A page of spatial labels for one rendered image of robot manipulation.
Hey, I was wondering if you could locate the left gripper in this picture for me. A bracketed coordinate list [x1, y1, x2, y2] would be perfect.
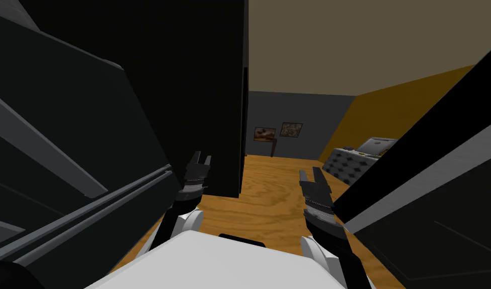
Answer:
[184, 151, 212, 189]

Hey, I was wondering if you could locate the dark wooden side table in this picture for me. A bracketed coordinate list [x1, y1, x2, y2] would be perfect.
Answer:
[245, 138, 279, 159]

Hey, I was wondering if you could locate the beige mottled wall picture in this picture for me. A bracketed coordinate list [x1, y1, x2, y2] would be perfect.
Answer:
[279, 122, 304, 139]

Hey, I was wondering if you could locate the tall black cabinet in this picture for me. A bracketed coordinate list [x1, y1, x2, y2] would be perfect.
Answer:
[20, 0, 249, 200]

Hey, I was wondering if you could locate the brown landscape wall picture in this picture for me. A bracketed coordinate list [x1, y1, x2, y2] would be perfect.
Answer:
[253, 126, 277, 143]

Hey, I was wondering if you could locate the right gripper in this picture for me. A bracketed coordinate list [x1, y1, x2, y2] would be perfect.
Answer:
[299, 167, 334, 212]

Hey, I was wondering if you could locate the grey bar handle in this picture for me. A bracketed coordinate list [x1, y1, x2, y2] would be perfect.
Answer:
[0, 164, 174, 266]

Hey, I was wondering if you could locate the dark door with grey strip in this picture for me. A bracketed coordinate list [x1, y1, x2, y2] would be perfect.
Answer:
[333, 51, 491, 289]

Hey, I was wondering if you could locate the dark appliance with grey bars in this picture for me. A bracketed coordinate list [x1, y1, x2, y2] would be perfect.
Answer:
[0, 11, 183, 277]

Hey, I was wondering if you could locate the grey tufted sofa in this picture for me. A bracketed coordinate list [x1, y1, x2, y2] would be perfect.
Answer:
[321, 136, 400, 186]

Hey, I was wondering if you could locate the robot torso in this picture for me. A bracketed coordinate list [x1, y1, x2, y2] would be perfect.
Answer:
[84, 230, 347, 289]

